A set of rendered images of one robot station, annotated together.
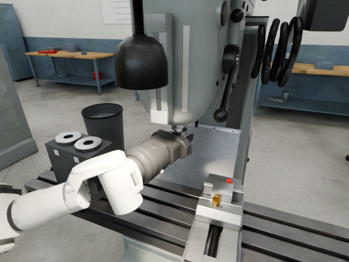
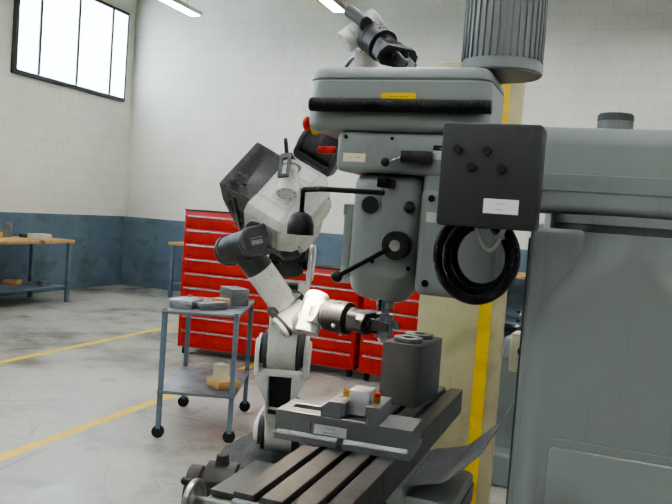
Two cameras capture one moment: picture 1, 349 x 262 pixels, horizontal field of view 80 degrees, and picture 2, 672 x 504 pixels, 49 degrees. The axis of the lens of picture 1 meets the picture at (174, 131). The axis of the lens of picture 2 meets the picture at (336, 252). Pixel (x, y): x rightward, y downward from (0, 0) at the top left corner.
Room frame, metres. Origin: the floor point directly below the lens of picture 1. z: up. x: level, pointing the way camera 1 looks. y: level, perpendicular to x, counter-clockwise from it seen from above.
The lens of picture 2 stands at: (0.37, -1.95, 1.52)
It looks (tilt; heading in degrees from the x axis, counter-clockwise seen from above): 3 degrees down; 89
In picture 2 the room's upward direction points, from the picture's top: 4 degrees clockwise
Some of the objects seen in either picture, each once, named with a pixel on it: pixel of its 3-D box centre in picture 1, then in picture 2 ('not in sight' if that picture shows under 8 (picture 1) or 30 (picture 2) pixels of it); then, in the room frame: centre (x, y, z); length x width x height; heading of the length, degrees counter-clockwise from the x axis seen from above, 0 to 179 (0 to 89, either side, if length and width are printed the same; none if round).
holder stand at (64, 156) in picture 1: (83, 162); (411, 366); (0.66, 0.35, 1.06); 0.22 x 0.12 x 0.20; 64
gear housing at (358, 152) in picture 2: not in sight; (412, 157); (0.57, -0.03, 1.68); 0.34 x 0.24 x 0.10; 159
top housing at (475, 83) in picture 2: not in sight; (406, 107); (0.55, -0.02, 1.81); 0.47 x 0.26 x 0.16; 159
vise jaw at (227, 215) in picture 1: (218, 212); (340, 403); (0.43, -0.13, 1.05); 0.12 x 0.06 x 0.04; 72
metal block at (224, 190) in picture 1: (221, 195); (362, 400); (0.48, -0.14, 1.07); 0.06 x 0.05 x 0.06; 72
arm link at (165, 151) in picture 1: (159, 152); (354, 320); (0.46, 0.04, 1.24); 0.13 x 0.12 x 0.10; 56
